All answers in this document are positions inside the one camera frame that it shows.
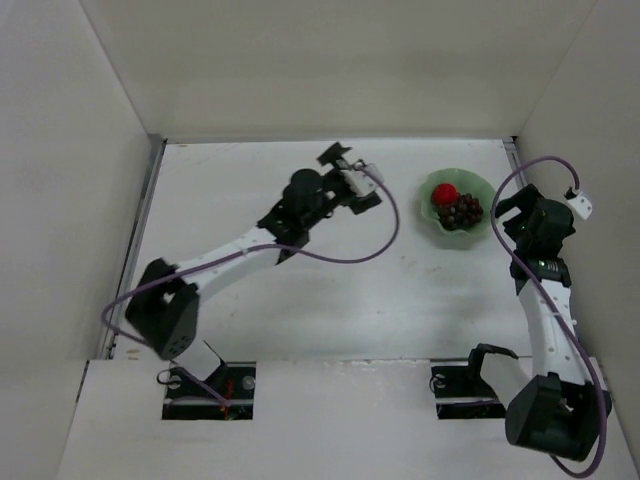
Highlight red fake pomegranate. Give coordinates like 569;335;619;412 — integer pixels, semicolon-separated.
430;183;459;207

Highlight aluminium frame rail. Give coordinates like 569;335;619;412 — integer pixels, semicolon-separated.
503;135;585;355
98;133;167;359

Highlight purple cable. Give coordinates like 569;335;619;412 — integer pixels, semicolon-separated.
101;162;401;407
489;155;612;476

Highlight green glass fruit bowl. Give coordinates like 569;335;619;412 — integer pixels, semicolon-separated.
417;168;496;237

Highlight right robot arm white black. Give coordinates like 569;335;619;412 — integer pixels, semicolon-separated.
470;185;612;461

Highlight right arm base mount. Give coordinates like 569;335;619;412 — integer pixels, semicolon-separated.
429;362;506;420

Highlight dark red fake grapes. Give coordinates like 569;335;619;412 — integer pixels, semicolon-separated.
437;194;484;231

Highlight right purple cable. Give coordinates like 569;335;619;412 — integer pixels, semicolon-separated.
489;155;612;476

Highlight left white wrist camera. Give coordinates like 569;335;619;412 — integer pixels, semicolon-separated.
340;160;384;198

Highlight left aluminium frame rail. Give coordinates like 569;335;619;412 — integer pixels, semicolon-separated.
98;133;167;359

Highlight right aluminium frame rail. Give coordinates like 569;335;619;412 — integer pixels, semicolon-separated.
503;135;585;355

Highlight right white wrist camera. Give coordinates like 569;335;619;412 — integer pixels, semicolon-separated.
564;188;594;221

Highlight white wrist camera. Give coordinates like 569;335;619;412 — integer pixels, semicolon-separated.
340;160;384;198
564;188;594;221

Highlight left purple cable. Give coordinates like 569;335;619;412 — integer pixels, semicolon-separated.
101;162;401;407

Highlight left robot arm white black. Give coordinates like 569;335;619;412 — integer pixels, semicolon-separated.
125;143;382;360

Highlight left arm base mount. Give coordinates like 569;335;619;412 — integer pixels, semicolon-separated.
156;362;257;421

